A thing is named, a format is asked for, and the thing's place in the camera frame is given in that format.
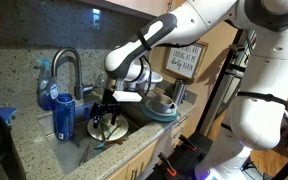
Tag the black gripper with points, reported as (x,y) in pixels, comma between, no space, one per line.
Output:
(108,105)

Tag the steel sink basin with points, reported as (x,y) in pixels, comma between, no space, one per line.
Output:
(82,146)

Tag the grey ceramic bowl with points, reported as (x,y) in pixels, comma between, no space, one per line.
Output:
(162,104)

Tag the white dirty plate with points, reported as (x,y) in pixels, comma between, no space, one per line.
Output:
(111,132)

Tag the clear soap dispenser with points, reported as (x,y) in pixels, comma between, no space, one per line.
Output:
(100,83)

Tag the dark metal faucet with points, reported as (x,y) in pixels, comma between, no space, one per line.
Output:
(66,65)

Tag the blue water bottle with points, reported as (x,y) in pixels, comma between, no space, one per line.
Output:
(64,116)

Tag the white water filter pitcher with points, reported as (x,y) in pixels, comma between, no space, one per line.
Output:
(148,82)

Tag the wooden cabinet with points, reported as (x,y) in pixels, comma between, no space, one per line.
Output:
(139,154)

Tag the blue dish soap bottle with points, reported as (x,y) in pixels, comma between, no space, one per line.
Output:
(47,90)

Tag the teal plate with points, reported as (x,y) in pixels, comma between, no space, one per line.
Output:
(169,116)

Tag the stainless steel tumbler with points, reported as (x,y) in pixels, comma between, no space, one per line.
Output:
(179,89)

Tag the black orange clamp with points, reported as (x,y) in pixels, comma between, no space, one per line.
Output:
(169,168)
(187,143)

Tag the framed dishes sign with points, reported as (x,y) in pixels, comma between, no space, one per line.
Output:
(184,62)

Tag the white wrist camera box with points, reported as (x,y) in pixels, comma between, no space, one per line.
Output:
(122,96)

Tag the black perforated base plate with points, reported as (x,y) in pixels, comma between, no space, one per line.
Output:
(183,160)

